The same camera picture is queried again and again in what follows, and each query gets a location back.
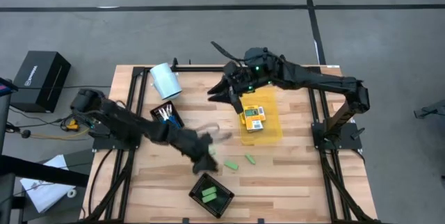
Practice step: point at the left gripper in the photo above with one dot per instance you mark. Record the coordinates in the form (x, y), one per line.
(189, 144)

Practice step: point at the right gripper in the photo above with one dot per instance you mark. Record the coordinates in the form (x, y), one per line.
(238, 79)

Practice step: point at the yellow connector plug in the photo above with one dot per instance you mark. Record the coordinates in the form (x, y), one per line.
(72, 125)

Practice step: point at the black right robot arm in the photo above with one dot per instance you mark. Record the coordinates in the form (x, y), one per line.
(313, 76)

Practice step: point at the green rectangular eraser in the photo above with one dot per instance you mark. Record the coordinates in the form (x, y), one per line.
(212, 150)
(250, 159)
(208, 191)
(209, 198)
(231, 165)

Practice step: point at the large black slotted basket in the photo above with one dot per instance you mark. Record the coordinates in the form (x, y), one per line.
(222, 208)

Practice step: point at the black round plug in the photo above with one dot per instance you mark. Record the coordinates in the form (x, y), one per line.
(25, 134)

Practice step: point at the small lit screen device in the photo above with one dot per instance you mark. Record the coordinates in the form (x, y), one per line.
(5, 86)

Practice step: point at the yellow translucent plastic bin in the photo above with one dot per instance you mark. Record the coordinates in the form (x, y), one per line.
(271, 126)

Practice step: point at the small black slotted basket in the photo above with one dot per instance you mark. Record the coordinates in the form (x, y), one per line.
(156, 112)

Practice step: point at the white cup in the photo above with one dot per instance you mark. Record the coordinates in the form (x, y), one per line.
(167, 81)

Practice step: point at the white tape roll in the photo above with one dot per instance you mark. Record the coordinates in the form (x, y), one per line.
(68, 193)

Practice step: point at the black cardboard box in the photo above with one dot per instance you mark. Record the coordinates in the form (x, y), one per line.
(38, 78)

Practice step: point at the dark grey chair base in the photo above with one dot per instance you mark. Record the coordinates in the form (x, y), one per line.
(431, 111)

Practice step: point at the white paper sheets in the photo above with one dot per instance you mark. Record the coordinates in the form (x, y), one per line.
(45, 196)

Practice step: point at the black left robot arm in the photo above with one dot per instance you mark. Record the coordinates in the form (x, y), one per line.
(121, 123)

